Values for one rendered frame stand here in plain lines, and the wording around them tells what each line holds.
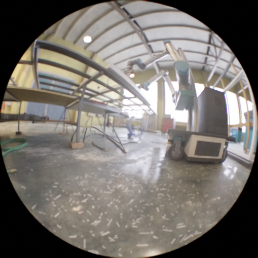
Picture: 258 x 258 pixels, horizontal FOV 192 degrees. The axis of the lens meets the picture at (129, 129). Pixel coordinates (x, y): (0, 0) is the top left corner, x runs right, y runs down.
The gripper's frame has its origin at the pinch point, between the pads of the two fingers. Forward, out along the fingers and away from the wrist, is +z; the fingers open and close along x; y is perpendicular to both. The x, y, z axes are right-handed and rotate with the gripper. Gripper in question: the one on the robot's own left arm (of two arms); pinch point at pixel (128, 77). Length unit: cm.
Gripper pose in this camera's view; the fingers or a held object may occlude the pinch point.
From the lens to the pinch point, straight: 111.8
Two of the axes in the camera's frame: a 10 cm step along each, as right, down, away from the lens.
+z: -1.0, 9.9, 0.4
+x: 8.5, 1.1, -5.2
